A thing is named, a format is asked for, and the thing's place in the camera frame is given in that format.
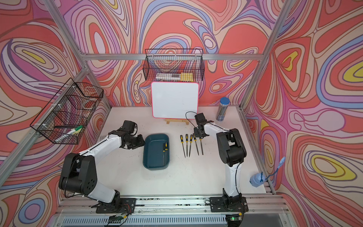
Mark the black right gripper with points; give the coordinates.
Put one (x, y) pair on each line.
(197, 135)

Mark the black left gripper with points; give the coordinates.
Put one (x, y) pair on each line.
(140, 142)

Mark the teal plastic storage box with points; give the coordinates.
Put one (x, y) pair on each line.
(153, 152)

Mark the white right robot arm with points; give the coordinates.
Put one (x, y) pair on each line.
(232, 153)

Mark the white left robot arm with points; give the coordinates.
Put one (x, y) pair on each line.
(79, 173)

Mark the yellow box in basket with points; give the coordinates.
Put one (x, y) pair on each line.
(186, 77)

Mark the wooden easel stand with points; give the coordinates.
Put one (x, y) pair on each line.
(168, 121)

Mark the clear pencil tube blue label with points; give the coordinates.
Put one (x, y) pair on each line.
(222, 108)

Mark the pink framed whiteboard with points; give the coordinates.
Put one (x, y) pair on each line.
(174, 100)

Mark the green white marker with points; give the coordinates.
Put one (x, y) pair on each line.
(67, 137)

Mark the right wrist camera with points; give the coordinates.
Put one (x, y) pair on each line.
(200, 119)

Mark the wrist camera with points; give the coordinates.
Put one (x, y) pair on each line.
(129, 127)
(200, 119)

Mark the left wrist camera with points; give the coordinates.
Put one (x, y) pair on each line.
(129, 127)

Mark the black wire basket left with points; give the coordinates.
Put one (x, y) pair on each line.
(72, 105)

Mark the black wire basket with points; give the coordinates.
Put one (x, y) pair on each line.
(166, 64)
(72, 105)

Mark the black wire basket back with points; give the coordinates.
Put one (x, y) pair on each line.
(166, 64)

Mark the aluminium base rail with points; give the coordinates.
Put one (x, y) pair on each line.
(266, 210)

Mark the aluminium frame post right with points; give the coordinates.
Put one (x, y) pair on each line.
(285, 10)

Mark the aluminium frame post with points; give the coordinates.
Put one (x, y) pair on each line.
(285, 10)
(68, 37)

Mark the aluminium frame post left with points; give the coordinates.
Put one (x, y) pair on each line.
(68, 37)

